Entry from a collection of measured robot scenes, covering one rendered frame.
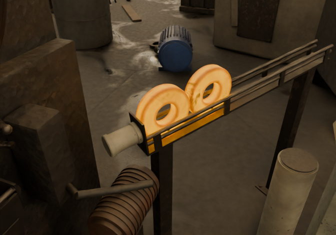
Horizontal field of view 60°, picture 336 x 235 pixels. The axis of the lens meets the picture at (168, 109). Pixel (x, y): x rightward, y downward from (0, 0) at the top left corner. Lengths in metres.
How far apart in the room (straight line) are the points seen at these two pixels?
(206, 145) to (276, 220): 0.79
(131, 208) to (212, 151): 1.03
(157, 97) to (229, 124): 1.29
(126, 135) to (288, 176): 0.51
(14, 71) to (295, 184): 0.82
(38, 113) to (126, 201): 0.32
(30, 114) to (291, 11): 2.45
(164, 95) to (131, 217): 0.32
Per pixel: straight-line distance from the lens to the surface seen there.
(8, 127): 0.45
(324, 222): 1.17
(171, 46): 2.41
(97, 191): 0.75
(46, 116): 0.65
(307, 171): 0.97
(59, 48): 0.80
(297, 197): 1.03
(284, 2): 2.82
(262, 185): 1.61
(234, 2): 2.94
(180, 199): 1.49
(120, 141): 0.73
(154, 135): 0.76
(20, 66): 0.72
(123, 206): 0.79
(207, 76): 0.81
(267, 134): 1.96
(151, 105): 0.73
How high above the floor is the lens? 1.14
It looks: 33 degrees down
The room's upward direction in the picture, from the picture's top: straight up
